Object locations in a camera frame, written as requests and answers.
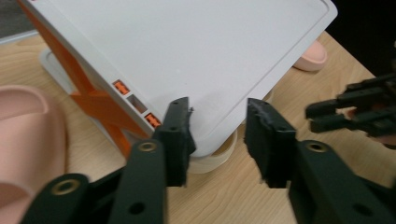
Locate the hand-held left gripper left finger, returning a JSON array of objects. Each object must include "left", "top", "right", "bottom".
[{"left": 151, "top": 96, "right": 197, "bottom": 188}]

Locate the pink slide slipper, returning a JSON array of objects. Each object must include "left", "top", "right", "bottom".
[
  {"left": 292, "top": 39, "right": 329, "bottom": 73},
  {"left": 0, "top": 85, "right": 67, "bottom": 224}
]

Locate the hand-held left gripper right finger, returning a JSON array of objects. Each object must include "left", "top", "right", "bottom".
[{"left": 244, "top": 97, "right": 297, "bottom": 189}]

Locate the white shoe rack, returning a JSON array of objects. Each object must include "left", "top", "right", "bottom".
[{"left": 17, "top": 0, "right": 339, "bottom": 158}]

